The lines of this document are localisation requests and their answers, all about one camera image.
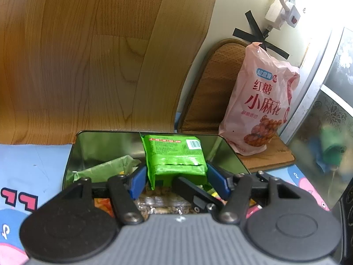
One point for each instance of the wood-pattern cardboard sheet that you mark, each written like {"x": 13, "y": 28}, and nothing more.
{"x": 74, "y": 65}

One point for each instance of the white power strip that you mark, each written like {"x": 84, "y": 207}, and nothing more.
{"x": 281, "y": 12}

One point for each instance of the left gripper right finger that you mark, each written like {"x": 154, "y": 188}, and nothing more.
{"x": 291, "y": 226}

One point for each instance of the pink UHA candy box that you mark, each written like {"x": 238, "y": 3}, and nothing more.
{"x": 253, "y": 208}

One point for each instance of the black metal tin box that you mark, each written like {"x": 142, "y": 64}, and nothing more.
{"x": 92, "y": 148}

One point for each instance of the dark green snack packet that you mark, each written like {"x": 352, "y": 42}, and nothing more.
{"x": 100, "y": 173}

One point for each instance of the Peppa Pig bed sheet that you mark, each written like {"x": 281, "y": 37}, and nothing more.
{"x": 32, "y": 174}

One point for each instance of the bright green snack pack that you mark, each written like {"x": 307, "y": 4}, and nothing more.
{"x": 169, "y": 156}

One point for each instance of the clear bag of nut bars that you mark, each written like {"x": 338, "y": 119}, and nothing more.
{"x": 162, "y": 201}

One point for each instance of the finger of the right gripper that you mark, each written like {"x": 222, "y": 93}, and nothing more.
{"x": 200, "y": 200}
{"x": 260, "y": 185}

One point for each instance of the large pink snack bag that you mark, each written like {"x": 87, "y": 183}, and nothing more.
{"x": 260, "y": 101}

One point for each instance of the black tape cross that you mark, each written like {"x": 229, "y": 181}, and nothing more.
{"x": 257, "y": 35}

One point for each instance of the frosted glass sliding door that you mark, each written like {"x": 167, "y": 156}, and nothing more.
{"x": 320, "y": 132}

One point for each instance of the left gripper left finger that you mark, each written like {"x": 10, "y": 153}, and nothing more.
{"x": 69, "y": 228}

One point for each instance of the red spicy snack packet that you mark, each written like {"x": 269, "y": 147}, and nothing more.
{"x": 105, "y": 205}

